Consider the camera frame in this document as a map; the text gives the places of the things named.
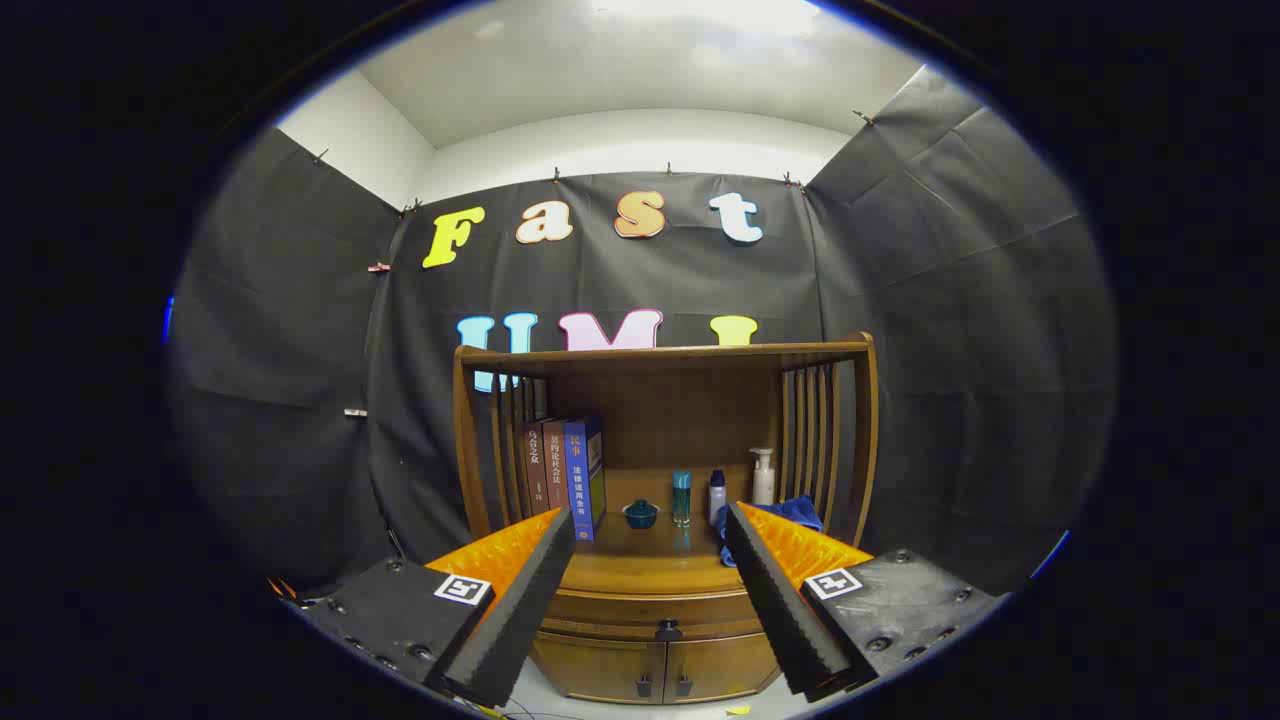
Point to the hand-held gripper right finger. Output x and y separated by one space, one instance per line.
780 610

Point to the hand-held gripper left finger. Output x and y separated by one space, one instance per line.
520 620

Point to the wooden drawer with black knob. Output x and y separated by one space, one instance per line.
620 610

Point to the wooden cabinet door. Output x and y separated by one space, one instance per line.
720 665
600 665

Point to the wooden countertop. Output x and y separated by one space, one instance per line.
650 560

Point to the wooden cabinet with slatted hutch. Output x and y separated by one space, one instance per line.
660 410

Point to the folded blue towel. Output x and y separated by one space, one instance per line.
800 512

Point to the white pump bottle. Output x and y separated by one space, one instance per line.
763 485

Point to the white bottle with blue cap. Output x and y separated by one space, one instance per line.
717 500

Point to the tall blue glass bottle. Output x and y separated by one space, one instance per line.
681 500

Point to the dark brown book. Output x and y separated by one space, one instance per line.
535 470

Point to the thick blue book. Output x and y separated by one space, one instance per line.
580 480

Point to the blue lidded teacup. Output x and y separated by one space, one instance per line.
640 515

